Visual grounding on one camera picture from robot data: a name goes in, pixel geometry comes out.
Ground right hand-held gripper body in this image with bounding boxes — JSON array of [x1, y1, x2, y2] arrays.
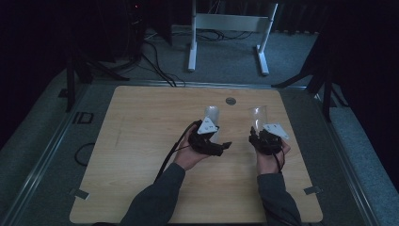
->
[[248, 122, 290, 155]]

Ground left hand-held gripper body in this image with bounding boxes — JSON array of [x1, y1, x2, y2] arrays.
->
[[187, 116, 224, 157]]

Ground single clear plastic cup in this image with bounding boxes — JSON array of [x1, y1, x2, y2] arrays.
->
[[247, 105, 268, 134]]

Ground stack of clear plastic cups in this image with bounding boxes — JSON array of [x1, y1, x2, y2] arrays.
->
[[203, 105, 221, 143]]

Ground person's right hand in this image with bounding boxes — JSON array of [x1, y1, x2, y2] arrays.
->
[[255, 138, 292, 176]]

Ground person's left hand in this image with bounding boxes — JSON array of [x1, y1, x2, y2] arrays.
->
[[172, 124, 205, 172]]

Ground grey tape strip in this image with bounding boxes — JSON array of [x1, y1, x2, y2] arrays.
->
[[69, 187, 90, 201], [303, 186, 324, 196]]

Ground black tripod stand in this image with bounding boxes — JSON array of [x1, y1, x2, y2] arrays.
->
[[271, 59, 334, 122], [64, 46, 130, 113]]

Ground dark equipment rack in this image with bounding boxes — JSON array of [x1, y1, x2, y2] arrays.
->
[[93, 0, 148, 65]]

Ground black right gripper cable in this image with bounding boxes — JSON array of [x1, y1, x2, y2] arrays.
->
[[272, 146, 286, 174]]

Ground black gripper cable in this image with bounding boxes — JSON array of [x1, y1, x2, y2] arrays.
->
[[153, 120, 200, 184], [272, 146, 286, 174]]

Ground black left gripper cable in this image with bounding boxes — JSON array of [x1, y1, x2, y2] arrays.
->
[[153, 120, 200, 184]]

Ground black floor cables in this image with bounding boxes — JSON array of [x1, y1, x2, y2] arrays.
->
[[140, 29, 186, 88]]

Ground black cables under stand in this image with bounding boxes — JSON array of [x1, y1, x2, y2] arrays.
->
[[173, 27, 254, 42]]

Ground white metal stand frame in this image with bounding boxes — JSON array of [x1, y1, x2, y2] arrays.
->
[[187, 0, 279, 76]]

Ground black cable loop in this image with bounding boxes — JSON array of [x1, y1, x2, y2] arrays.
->
[[73, 142, 96, 168]]

